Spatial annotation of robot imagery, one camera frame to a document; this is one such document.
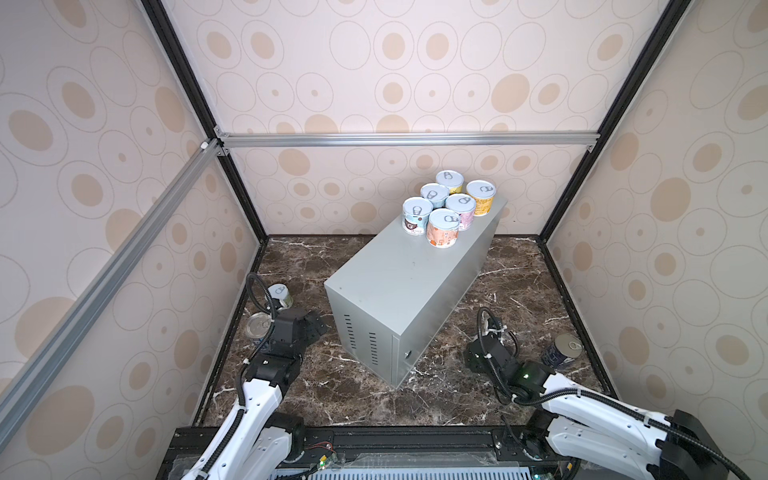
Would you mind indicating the grey metal cabinet box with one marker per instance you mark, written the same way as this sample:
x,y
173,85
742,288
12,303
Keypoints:
x,y
391,299

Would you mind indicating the green label can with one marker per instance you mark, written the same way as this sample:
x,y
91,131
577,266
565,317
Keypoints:
x,y
280,296

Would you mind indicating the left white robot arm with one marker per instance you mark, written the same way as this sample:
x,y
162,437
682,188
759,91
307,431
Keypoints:
x,y
255,438

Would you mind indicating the yellow fruit label can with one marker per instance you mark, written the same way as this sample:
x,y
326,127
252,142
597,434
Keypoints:
x,y
451,179

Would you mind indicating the yellow orange label can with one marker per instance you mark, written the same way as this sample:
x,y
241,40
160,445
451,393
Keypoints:
x,y
483,192

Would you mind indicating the light blue bear can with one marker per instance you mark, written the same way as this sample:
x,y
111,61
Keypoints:
x,y
435,193

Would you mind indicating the blue label dark can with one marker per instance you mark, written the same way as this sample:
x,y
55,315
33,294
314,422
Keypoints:
x,y
257,327

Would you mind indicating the black red label can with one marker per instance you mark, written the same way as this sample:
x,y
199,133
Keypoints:
x,y
564,350

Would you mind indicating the silver horizontal back rail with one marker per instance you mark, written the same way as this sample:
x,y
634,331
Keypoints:
x,y
423,139

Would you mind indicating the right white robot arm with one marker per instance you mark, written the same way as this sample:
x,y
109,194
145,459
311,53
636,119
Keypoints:
x,y
571,420

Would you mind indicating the black corner frame post left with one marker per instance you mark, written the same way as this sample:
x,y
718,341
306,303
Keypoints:
x,y
160,22

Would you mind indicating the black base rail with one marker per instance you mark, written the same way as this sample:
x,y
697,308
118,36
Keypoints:
x,y
420,447

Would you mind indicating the orange white label can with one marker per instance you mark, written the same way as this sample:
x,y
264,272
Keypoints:
x,y
443,228

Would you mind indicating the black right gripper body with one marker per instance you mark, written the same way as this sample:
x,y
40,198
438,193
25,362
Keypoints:
x,y
469,358

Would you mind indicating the pink label can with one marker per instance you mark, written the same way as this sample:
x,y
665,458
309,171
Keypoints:
x,y
464,205

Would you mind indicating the black corner frame post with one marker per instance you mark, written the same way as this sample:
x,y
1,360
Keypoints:
x,y
160,22
671,16

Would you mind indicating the black corner frame post right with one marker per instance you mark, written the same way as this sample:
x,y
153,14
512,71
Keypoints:
x,y
671,16

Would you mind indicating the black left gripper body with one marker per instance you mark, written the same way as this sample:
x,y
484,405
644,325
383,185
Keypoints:
x,y
311,332

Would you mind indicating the teal brown label can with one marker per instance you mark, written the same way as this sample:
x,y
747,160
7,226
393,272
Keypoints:
x,y
415,215

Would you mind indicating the silver left side rail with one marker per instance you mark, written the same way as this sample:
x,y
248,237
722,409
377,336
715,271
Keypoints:
x,y
43,367

